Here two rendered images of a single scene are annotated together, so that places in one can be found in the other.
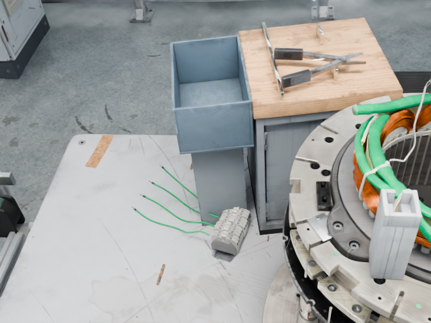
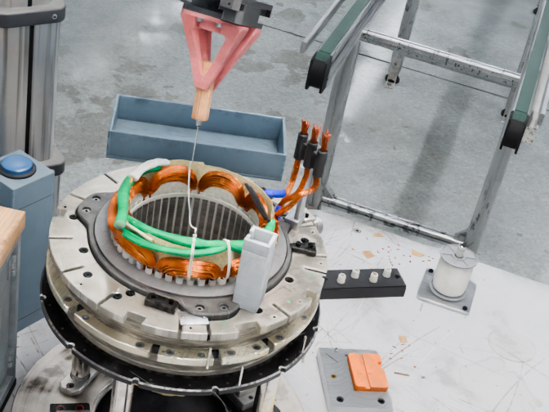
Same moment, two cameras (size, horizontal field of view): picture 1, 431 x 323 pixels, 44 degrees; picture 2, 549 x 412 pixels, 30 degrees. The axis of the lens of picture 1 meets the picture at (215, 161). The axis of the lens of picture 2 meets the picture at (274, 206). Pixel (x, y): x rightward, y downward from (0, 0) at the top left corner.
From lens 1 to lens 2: 0.81 m
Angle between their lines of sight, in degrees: 67
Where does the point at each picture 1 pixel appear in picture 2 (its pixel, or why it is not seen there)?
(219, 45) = not seen: outside the picture
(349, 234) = (212, 304)
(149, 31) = not seen: outside the picture
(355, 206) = (186, 288)
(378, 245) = (263, 277)
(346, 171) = (144, 278)
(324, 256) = (224, 329)
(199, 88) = not seen: outside the picture
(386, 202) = (258, 242)
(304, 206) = (163, 320)
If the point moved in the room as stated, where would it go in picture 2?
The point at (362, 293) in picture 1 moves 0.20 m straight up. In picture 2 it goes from (266, 323) to (301, 164)
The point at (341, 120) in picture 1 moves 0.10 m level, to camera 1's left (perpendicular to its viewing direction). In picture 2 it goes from (67, 257) to (37, 315)
